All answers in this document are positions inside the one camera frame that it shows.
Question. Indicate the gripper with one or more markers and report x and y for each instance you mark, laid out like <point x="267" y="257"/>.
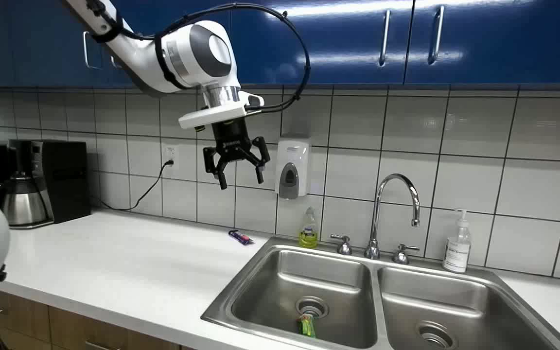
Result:
<point x="231" y="138"/>

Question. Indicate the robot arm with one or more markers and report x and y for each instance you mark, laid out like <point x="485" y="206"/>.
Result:
<point x="131" y="56"/>

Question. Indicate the double steel sink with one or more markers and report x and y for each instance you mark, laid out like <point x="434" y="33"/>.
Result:
<point x="319" y="287"/>

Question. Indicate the green wrapped chocolate bar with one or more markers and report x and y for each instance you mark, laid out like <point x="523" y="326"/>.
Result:
<point x="307" y="326"/>

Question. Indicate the purple snack packet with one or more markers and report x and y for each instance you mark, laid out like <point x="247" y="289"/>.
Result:
<point x="241" y="237"/>

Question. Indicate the yellow dish soap bottle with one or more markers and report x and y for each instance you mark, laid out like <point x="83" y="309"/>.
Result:
<point x="308" y="236"/>

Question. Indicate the chrome tap lever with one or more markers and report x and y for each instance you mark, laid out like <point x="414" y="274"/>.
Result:
<point x="400" y="255"/>
<point x="343" y="245"/>

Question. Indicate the chrome tap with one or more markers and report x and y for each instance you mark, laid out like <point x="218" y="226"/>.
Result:
<point x="376" y="209"/>

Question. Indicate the black coffee maker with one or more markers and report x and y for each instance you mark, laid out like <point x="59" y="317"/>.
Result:
<point x="66" y="180"/>

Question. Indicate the steel coffee carafe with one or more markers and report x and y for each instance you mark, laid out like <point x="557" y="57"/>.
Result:
<point x="22" y="204"/>

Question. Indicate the wooden drawer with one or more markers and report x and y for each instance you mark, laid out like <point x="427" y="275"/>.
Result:
<point x="80" y="330"/>
<point x="22" y="316"/>

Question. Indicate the clear pump soap bottle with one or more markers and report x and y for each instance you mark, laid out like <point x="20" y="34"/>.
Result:
<point x="456" y="250"/>

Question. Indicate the white wall soap dispenser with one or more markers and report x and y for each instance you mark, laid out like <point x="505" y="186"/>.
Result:
<point x="292" y="165"/>

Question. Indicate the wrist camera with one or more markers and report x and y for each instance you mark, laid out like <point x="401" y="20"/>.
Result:
<point x="212" y="115"/>

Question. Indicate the white wall socket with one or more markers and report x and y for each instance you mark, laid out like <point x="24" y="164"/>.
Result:
<point x="170" y="154"/>

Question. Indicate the blue wall cabinet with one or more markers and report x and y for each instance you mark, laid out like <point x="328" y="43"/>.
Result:
<point x="338" y="43"/>

